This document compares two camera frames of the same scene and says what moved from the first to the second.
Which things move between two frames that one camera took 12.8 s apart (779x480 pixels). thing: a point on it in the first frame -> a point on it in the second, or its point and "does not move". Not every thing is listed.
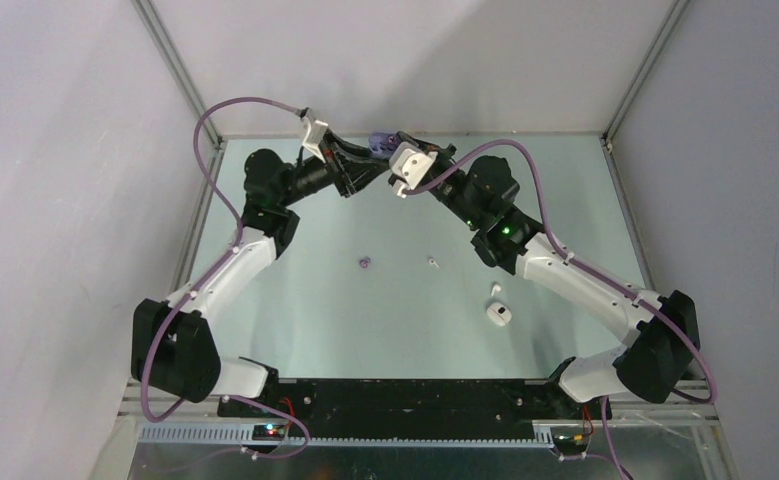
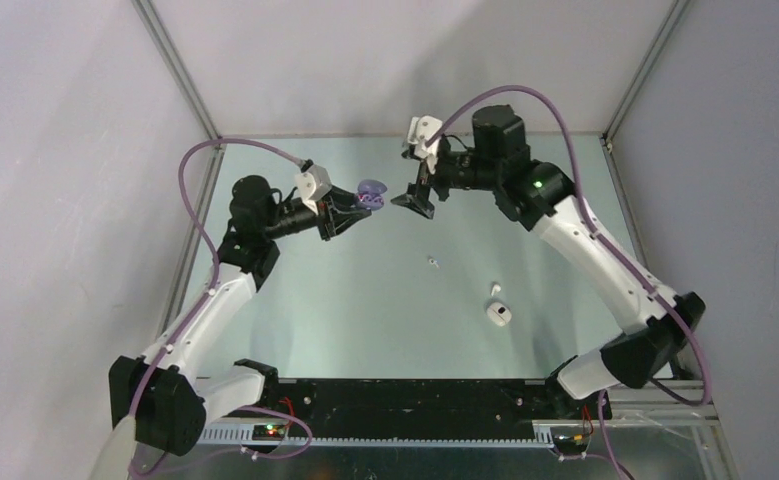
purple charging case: [381, 144] -> [371, 194]
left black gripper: [346, 167] -> [337, 213]
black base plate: [417, 409] does not move
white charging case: [499, 314] does not move
